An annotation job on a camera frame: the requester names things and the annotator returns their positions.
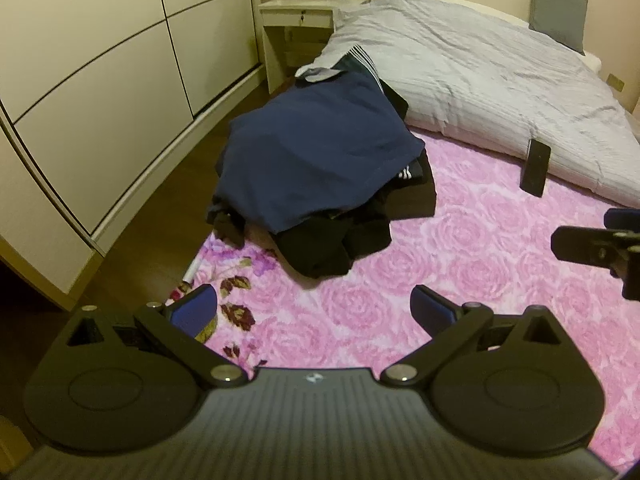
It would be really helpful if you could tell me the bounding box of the pile of dark clothes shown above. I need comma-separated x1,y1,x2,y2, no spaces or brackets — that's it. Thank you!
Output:
205,44,439,279

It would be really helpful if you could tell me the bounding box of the grey pillow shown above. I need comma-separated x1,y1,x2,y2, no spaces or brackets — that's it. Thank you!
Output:
528,0,589,56

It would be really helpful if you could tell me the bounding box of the grey duvet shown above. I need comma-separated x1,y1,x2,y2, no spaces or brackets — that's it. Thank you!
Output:
295,0,640,197

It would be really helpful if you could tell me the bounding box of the pink floral blanket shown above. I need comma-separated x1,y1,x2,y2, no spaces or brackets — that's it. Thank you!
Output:
165,127,640,480

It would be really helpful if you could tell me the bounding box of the white wardrobe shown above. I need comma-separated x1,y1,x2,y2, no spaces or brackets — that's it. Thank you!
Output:
0,0,269,311

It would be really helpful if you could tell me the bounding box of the black phone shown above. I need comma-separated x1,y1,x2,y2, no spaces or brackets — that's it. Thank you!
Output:
520,138,553,199

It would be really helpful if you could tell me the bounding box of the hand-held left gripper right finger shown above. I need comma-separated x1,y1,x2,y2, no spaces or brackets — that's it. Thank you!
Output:
379,284,572,388

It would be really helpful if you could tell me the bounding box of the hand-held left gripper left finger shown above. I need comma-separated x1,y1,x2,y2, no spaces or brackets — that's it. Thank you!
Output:
65,284,248,390

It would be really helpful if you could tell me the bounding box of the navy blue shirt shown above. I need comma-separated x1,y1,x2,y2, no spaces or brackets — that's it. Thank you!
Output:
215,70,427,234

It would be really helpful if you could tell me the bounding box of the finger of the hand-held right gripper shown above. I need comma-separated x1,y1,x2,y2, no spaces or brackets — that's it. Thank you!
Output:
551,225,640,302
604,207,640,233

